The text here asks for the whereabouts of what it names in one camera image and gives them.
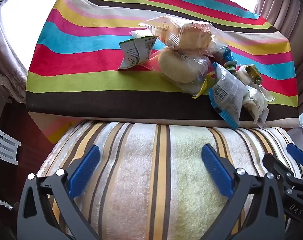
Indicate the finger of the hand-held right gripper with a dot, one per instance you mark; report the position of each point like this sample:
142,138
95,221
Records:
276,165
296,154

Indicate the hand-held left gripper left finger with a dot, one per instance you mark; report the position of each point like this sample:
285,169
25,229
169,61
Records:
84,170

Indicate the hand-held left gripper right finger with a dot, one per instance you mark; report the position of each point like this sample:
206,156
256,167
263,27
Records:
216,172

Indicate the clear packet of round pastries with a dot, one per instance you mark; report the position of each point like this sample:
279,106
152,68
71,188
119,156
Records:
256,100

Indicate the blue and clear snack packet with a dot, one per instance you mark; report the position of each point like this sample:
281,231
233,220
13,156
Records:
225,53
229,92

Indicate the yellow and green snack packet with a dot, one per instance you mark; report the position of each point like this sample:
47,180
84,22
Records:
252,73

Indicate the clear bag of round cake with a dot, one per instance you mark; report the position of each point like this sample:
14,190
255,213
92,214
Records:
176,66

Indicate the green and white snack packet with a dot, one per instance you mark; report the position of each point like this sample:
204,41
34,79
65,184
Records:
136,52

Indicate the clear bag of buns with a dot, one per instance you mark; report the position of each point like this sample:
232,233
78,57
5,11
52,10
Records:
191,36

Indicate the small white candy packet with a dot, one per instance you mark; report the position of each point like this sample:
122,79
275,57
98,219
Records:
140,33

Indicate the beige striped plush cover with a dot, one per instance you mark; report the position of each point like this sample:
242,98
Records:
146,180

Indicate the white slatted chair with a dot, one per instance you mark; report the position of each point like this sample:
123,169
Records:
4,145

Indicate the colourful striped tablecloth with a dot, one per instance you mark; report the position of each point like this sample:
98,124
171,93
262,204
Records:
79,55

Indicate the beige embroidered curtain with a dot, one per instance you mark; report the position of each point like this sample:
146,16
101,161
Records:
9,55
279,10

